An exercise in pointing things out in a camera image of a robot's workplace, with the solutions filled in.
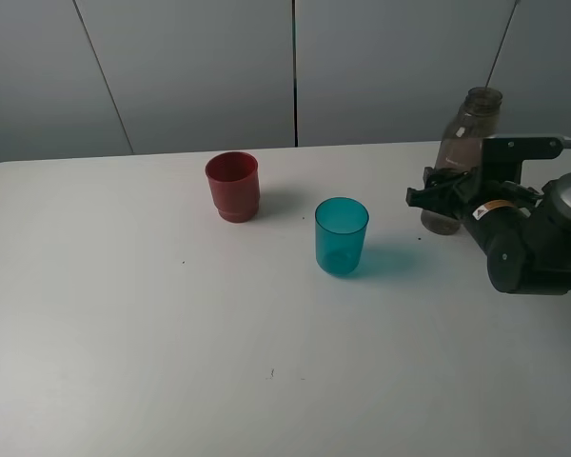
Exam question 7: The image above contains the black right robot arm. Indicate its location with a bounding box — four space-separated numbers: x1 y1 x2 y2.
405 165 571 295

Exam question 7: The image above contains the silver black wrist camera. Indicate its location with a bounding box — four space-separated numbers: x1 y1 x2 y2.
479 136 571 184

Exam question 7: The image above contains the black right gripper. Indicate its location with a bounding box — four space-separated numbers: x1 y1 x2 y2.
405 167 542 260

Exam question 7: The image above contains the smoky translucent water bottle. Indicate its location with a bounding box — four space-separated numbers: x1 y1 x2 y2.
419 87 503 236

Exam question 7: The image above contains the red plastic cup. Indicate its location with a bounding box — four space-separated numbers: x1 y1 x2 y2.
205 151 260 223

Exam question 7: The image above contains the teal translucent plastic cup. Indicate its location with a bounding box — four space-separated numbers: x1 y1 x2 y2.
315 197 369 276

